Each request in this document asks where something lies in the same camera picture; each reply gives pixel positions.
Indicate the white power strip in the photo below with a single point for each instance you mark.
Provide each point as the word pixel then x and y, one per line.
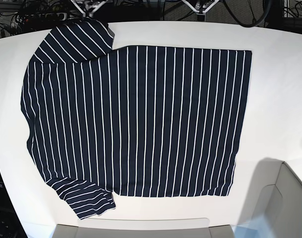
pixel 57 16

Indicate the grey tray at bottom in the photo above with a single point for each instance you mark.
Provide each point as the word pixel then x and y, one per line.
pixel 174 228

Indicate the grey bin at right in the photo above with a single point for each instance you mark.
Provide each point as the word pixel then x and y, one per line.
pixel 274 212

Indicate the white frame bracket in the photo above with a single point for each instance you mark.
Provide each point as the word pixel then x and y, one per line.
pixel 88 7
pixel 200 8

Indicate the white frame bracket right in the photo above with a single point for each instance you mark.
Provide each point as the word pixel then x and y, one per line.
pixel 200 8

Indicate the black equipment rack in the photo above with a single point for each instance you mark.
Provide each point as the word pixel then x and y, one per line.
pixel 10 226

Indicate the navy white striped T-shirt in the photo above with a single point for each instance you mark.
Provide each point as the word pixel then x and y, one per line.
pixel 144 121

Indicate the white frame bracket left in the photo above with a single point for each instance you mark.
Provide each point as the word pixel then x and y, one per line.
pixel 88 7

